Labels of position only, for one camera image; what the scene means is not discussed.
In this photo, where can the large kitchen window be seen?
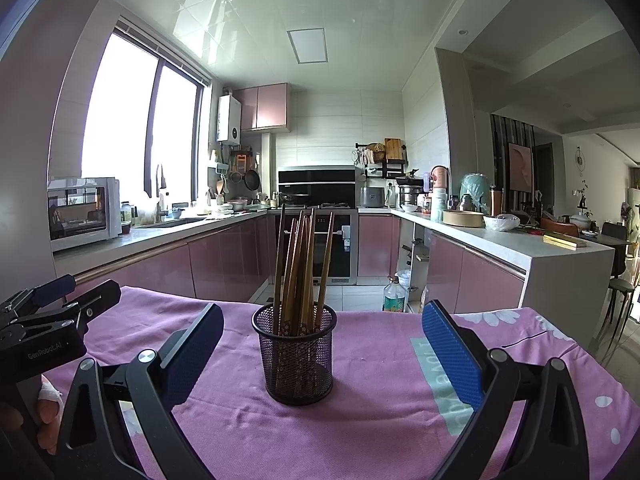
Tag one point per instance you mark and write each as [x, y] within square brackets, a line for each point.
[125, 110]

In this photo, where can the black mesh holder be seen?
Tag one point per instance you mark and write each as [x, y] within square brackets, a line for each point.
[320, 370]

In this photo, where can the black built-in oven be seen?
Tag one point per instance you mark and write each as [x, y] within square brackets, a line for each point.
[345, 250]

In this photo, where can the framed wall painting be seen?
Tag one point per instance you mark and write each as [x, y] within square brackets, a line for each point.
[520, 167]

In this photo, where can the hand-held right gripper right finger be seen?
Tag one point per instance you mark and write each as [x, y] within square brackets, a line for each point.
[450, 350]

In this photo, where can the white countertop oven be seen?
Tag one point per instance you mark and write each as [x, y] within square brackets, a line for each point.
[82, 215]

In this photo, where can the person's left hand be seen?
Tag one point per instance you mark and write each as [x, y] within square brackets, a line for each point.
[50, 410]

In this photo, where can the round beige tin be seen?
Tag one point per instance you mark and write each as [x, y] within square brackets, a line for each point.
[463, 218]

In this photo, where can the clear plastic oil bottle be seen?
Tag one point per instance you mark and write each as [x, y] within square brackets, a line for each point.
[394, 296]

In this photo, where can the hanging black frying pan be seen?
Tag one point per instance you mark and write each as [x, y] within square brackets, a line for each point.
[252, 179]

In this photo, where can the round dark stool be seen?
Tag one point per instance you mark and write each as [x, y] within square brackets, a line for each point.
[619, 287]

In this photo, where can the bundle of wooden chopsticks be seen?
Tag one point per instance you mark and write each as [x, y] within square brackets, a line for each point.
[300, 270]

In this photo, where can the white plastic bag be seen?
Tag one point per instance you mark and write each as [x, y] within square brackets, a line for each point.
[501, 222]

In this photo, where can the kitchen faucet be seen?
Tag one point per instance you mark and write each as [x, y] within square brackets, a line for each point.
[161, 192]

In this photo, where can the teal covered jar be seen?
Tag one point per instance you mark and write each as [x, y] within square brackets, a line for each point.
[475, 191]

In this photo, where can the wooden cutting board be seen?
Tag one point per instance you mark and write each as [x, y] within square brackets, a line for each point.
[392, 149]

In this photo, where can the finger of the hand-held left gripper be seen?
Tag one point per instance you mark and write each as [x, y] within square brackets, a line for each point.
[52, 287]
[100, 300]

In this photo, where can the steel stock pot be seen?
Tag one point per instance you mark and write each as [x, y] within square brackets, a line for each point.
[410, 195]

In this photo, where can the wall pendulum clock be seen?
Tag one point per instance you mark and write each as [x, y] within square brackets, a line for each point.
[580, 159]

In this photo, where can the flat yellow box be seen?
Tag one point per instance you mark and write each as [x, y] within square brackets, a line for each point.
[565, 241]

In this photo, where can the white wall water heater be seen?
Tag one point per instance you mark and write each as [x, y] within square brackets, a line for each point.
[229, 118]

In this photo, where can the black range hood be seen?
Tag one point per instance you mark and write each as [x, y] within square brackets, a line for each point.
[317, 182]

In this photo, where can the white bowl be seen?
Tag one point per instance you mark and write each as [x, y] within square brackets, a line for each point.
[409, 208]

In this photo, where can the black wall rack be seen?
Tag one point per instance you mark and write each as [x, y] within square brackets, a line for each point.
[380, 162]

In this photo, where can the pink floral tablecloth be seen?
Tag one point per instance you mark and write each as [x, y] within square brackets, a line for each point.
[375, 425]

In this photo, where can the ceiling light panel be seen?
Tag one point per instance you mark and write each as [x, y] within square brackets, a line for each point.
[307, 46]

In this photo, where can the pink wall cabinet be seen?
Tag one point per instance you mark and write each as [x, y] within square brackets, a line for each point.
[262, 107]

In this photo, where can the pink kitchen base cabinets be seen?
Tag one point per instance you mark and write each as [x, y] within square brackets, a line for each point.
[220, 260]

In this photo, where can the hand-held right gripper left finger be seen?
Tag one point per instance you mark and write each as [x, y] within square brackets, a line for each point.
[195, 350]

